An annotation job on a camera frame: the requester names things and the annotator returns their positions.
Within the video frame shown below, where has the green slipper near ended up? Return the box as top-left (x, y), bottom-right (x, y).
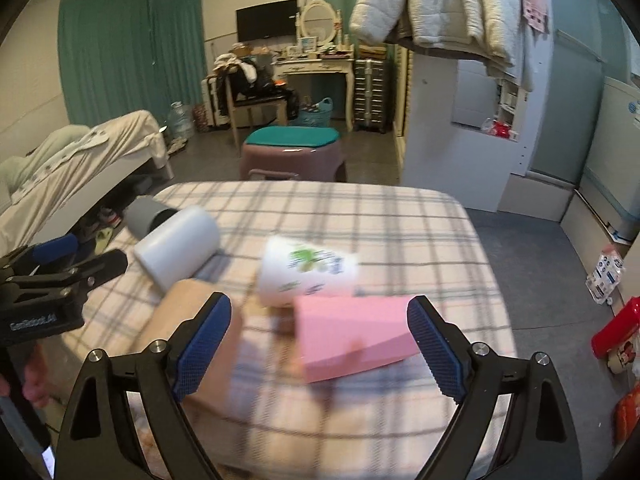
top-left (93, 228), bottom-right (114, 256)

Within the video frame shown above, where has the large water bottle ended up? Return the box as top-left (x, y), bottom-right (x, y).
top-left (167, 101), bottom-right (195, 140)

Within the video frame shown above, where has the pink faceted cup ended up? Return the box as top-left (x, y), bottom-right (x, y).
top-left (294, 296), bottom-right (418, 384)

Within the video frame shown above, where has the grey cup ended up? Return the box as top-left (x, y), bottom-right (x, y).
top-left (124, 195), bottom-right (178, 240)

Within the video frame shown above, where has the white puffer jacket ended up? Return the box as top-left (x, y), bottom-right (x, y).
top-left (349, 0), bottom-right (521, 67)

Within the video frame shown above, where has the white wardrobe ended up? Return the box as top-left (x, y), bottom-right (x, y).
top-left (400, 36), bottom-right (553, 212)

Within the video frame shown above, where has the wooden chair with clothes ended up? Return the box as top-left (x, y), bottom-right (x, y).
top-left (213, 52), bottom-right (299, 152)

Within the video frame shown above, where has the black television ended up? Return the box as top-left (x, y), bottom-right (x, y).
top-left (235, 0), bottom-right (298, 42)

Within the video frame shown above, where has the person's left hand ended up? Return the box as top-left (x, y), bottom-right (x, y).
top-left (9, 341), bottom-right (50, 408)

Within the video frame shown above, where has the bed with beige sheet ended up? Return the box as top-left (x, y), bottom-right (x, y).
top-left (1, 110), bottom-right (171, 255)

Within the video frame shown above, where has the white suitcase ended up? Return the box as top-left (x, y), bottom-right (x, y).
top-left (201, 75), bottom-right (231, 129)

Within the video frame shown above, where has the brown kraft paper cup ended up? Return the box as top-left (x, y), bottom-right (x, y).
top-left (132, 278), bottom-right (243, 414)

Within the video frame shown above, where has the white dressing table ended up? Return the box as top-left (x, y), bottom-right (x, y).
top-left (272, 55), bottom-right (355, 131)

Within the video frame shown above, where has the purple stool with teal cushion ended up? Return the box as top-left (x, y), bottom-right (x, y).
top-left (240, 126), bottom-right (347, 182)

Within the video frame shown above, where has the sneaker under bed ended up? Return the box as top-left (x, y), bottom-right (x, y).
top-left (98, 207), bottom-right (122, 229)

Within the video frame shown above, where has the red bottle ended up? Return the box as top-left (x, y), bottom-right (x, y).
top-left (591, 297), bottom-right (640, 359)

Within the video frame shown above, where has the plastic package on floor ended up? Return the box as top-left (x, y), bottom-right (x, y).
top-left (586, 245), bottom-right (625, 307)

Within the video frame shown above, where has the white washing machine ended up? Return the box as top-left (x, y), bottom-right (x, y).
top-left (579, 77), bottom-right (640, 243)

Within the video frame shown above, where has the green curtain left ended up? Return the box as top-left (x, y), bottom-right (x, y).
top-left (58, 0), bottom-right (206, 126)

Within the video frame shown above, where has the teal basket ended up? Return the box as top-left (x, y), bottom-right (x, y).
top-left (295, 98), bottom-right (333, 128)

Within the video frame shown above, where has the oval vanity mirror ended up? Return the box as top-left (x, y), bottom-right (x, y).
top-left (298, 0), bottom-right (337, 46)

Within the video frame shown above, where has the black drawer cabinet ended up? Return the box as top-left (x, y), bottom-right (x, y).
top-left (352, 58), bottom-right (388, 133)

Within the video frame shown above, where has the white cup with green print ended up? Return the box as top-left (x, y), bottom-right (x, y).
top-left (257, 236), bottom-right (359, 308)

